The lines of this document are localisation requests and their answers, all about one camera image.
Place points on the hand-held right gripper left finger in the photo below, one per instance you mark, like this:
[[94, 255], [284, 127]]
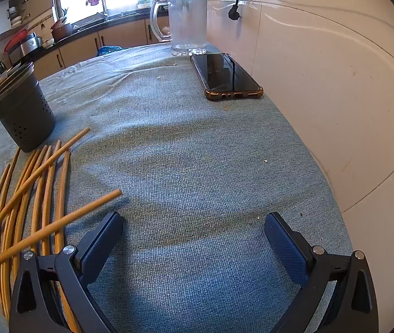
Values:
[[103, 242]]

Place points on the beige lower kitchen cabinets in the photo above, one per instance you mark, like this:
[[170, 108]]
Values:
[[79, 47]]

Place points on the brown clay pot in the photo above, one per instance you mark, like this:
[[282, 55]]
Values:
[[61, 30]]

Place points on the dark grey utensil holder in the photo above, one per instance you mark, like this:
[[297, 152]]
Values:
[[23, 111]]

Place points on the steel kitchen faucet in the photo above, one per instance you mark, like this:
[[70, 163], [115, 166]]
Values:
[[104, 5]]

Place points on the blue plastic bag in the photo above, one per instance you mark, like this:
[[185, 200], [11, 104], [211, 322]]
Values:
[[108, 50]]

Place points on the black kitchen counter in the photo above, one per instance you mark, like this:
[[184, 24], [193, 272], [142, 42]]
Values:
[[89, 27]]

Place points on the green detergent bottle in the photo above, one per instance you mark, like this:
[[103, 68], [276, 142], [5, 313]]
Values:
[[144, 1]]

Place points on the red plastic basin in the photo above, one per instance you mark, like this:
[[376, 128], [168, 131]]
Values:
[[14, 40]]

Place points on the clear glass beer mug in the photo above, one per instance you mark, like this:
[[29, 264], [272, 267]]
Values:
[[188, 24]]

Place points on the group of wooden chopsticks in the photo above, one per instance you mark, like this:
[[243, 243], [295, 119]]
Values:
[[79, 214]]

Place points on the grey-blue tablecloth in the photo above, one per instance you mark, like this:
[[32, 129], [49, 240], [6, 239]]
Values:
[[183, 163]]

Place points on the smartphone in brown case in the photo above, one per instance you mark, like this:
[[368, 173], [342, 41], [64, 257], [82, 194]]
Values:
[[224, 76]]

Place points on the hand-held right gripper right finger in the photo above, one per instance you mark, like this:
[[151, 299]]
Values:
[[283, 246]]

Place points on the silver rice cooker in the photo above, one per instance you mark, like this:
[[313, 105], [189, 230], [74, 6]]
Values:
[[30, 44]]

